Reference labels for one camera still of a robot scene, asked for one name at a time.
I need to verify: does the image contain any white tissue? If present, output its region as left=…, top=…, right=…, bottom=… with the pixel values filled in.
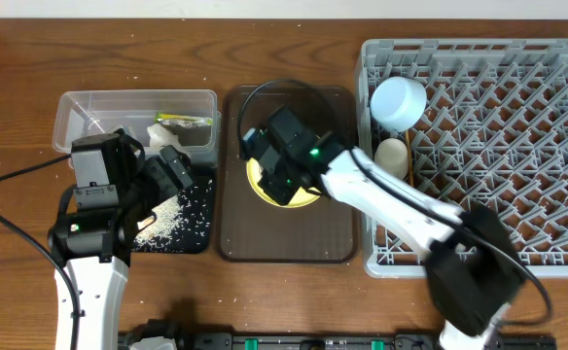
left=147, top=123, right=182, bottom=151

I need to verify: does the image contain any yellow plate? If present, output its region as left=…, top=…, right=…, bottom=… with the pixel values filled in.
left=246, top=158, right=319, bottom=208

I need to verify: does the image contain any green yellow snack wrapper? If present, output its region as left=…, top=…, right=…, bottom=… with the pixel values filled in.
left=155, top=113, right=213, bottom=128

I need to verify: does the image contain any rice pile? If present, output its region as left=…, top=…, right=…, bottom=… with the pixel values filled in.
left=132, top=177, right=215, bottom=244

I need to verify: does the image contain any cream white cup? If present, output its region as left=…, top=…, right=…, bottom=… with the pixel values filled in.
left=373, top=138, right=408, bottom=180

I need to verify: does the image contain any wooden chopstick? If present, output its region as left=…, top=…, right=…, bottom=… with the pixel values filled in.
left=404, top=130, right=414, bottom=187

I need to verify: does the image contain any light blue bowl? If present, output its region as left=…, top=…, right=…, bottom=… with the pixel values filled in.
left=370, top=77, right=427, bottom=132

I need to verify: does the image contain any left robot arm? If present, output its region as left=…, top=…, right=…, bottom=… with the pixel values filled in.
left=49, top=146, right=194, bottom=349

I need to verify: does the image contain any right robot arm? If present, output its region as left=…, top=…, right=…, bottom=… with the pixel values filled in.
left=239, top=127, right=526, bottom=349

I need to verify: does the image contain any clear plastic waste bin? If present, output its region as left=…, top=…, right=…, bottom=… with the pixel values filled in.
left=53, top=89, right=222, bottom=167

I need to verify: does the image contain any grey plastic dishwasher rack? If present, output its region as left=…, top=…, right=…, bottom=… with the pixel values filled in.
left=355, top=39, right=568, bottom=278

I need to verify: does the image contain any black plastic tray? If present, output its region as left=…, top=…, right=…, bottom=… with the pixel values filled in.
left=127, top=164, right=217, bottom=255

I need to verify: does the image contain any dark brown serving tray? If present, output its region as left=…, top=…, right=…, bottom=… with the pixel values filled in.
left=215, top=85, right=360, bottom=263

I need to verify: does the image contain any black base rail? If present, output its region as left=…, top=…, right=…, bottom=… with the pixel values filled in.
left=118, top=320, right=557, bottom=350

